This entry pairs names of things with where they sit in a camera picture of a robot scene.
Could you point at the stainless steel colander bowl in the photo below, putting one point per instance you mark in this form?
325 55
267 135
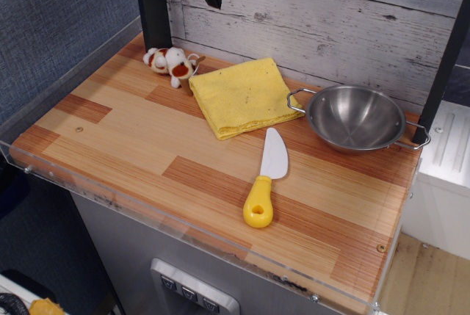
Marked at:
353 118

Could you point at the white brown plush dog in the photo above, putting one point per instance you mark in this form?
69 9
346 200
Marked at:
175 63

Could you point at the folded yellow cloth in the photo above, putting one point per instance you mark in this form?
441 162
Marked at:
243 97

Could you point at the clear acrylic table guard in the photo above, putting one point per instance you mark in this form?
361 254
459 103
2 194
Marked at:
114 132

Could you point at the white side cabinet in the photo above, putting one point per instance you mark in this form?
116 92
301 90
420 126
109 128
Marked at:
437 212

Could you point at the grey cabinet with dispenser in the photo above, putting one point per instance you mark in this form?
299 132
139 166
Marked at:
153 272

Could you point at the yellow object bottom left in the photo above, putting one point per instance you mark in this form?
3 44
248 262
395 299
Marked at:
45 307

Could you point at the black left frame post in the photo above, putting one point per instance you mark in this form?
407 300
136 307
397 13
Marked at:
155 23

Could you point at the black frame post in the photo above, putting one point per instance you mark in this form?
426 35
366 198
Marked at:
155 23
448 61

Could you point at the black right frame post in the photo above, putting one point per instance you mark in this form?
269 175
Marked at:
448 61

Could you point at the yellow handled toy knife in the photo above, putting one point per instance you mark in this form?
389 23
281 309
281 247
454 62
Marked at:
258 210

